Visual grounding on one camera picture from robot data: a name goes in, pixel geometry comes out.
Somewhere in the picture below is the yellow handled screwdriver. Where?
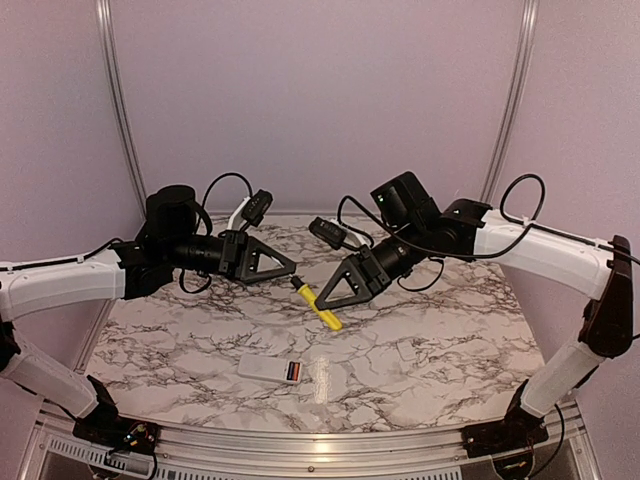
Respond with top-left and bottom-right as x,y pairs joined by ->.
291,275 -> 344,332

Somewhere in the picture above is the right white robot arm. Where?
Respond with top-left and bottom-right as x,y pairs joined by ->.
315,171 -> 635,448

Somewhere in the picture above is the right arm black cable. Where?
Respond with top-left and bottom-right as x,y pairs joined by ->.
337,172 -> 640,294

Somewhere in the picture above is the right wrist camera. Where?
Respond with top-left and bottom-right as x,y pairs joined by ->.
308,216 -> 374,252

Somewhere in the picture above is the right aluminium corner post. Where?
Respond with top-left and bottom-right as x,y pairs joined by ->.
481,0 -> 539,203

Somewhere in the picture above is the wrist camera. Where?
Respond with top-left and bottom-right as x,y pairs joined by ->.
227,189 -> 273,231
308,216 -> 374,252

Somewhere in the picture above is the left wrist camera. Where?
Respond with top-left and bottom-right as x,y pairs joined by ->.
227,189 -> 273,231

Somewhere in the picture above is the orange black battery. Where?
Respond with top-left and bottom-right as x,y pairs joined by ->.
285,361 -> 301,383

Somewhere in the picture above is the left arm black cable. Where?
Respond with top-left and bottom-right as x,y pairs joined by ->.
49,172 -> 254,294

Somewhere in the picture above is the white battery cover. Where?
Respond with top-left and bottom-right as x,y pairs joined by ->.
396,341 -> 416,362

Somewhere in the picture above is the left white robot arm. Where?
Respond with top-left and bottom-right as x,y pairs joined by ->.
1,185 -> 296,445

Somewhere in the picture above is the white remote control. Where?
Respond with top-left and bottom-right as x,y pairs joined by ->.
237,354 -> 302,385

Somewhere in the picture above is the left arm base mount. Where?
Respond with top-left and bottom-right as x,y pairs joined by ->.
72,376 -> 159,455

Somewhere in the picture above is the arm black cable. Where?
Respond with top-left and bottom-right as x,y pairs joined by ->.
49,172 -> 254,294
337,172 -> 640,294

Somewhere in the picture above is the left aluminium corner post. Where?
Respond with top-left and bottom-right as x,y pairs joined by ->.
95,0 -> 147,213

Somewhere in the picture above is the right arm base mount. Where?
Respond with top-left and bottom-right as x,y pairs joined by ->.
461,380 -> 549,458

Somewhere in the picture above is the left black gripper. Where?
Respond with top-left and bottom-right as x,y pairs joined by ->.
164,228 -> 296,286

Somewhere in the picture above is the aluminium corner post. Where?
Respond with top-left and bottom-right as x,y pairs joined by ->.
481,0 -> 539,203
95,0 -> 147,213

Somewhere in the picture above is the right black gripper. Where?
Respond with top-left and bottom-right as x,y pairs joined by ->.
315,220 -> 429,311

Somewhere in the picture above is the front aluminium frame rail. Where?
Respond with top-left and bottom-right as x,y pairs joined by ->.
29,424 -> 601,480

